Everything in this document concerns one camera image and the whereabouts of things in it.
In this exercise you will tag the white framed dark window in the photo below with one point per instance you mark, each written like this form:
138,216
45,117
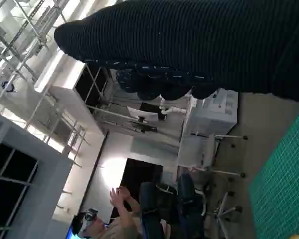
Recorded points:
89,84

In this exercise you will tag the white plastic pipe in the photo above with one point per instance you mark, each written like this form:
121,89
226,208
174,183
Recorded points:
174,109

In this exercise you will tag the round blue white device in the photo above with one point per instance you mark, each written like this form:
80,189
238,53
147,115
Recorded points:
8,85

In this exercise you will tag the dark blue office chair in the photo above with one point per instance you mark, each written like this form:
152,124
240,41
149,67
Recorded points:
152,199
187,189

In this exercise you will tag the white striped cabinet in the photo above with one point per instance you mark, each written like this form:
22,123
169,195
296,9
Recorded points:
211,117

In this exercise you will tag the green cutting mat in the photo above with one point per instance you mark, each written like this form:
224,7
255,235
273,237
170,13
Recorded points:
286,179

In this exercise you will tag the lit blue screen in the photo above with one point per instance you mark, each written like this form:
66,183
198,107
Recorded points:
69,234

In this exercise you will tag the black wall screen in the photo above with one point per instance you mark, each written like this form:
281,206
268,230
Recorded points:
142,171

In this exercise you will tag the person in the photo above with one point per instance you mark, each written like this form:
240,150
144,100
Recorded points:
122,229

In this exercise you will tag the grey framed dark window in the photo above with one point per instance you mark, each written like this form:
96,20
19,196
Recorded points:
52,174

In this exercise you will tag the black knitted gloved right hand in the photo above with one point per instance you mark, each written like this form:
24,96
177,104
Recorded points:
189,37

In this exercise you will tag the black monitor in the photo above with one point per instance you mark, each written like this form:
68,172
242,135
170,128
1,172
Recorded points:
149,109

